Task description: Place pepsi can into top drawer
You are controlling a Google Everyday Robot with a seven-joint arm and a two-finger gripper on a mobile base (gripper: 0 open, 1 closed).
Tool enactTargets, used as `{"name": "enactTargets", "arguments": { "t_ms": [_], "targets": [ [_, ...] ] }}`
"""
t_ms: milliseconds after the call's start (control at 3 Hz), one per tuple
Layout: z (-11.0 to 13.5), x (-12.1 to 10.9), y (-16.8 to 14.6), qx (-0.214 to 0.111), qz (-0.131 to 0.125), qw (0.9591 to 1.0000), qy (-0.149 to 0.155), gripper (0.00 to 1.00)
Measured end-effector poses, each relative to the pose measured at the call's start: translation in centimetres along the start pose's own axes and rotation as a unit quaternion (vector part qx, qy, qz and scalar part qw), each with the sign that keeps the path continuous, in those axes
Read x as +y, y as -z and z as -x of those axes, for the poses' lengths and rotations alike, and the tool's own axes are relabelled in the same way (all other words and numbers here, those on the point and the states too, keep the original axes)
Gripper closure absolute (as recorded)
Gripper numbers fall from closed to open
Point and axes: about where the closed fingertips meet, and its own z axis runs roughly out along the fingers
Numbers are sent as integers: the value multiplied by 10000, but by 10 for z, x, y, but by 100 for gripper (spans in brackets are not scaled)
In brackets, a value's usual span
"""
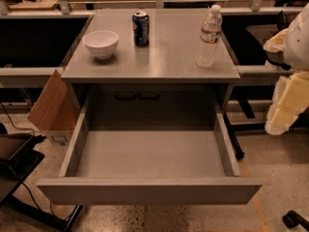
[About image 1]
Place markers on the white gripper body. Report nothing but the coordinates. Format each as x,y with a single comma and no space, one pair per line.
298,43

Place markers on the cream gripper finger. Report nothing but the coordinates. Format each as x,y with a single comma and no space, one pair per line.
290,98
277,42

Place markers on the blue pepsi can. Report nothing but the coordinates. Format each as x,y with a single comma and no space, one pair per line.
141,28

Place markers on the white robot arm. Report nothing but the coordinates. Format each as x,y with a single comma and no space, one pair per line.
296,51

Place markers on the open grey top drawer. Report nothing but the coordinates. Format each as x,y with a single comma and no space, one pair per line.
160,147

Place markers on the black office chair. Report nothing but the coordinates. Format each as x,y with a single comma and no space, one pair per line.
267,26

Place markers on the clear plastic water bottle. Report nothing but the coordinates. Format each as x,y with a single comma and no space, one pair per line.
209,37

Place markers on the black caster bottom right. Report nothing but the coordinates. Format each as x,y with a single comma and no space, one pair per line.
292,219

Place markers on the grey cabinet with drawers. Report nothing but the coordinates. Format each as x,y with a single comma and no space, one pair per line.
154,88

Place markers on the white ceramic bowl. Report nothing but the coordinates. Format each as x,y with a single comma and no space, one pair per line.
102,43

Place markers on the brown cardboard box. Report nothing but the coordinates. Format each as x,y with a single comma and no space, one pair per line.
54,113

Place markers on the black stand left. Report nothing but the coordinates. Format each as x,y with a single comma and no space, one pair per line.
18,159

